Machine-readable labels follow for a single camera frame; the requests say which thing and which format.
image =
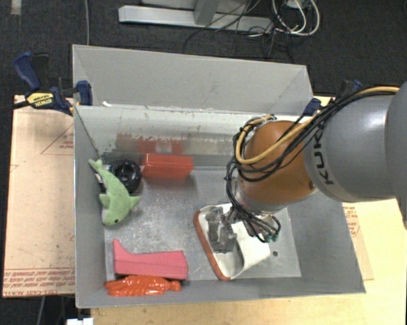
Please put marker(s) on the grey metal bin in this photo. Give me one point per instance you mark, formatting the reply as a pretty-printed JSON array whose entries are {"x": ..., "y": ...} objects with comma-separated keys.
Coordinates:
[{"x": 174, "y": 204}]

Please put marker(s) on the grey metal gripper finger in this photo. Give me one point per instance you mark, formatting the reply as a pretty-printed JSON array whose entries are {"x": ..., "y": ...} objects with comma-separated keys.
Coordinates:
[
  {"x": 214, "y": 226},
  {"x": 227, "y": 238}
]

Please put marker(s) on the brown cardboard board red print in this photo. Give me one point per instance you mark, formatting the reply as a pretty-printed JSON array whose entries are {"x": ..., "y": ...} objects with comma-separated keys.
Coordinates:
[{"x": 41, "y": 185}]

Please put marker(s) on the green toy shark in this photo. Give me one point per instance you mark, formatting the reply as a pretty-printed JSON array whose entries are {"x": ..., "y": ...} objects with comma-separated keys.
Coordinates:
[{"x": 116, "y": 201}]

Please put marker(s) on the white cup with brown rim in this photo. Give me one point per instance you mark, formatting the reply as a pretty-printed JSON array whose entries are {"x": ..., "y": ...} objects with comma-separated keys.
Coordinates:
[{"x": 253, "y": 255}]

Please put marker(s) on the orange toy lobster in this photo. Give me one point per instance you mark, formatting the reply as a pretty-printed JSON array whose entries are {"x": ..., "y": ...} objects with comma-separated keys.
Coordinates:
[{"x": 137, "y": 287}]

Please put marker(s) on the red-orange flat block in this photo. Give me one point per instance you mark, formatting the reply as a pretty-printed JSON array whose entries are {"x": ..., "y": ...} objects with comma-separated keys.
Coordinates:
[{"x": 168, "y": 167}]

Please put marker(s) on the pink flat block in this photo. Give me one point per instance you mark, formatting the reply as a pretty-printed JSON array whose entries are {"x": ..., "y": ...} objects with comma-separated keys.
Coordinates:
[{"x": 152, "y": 264}]

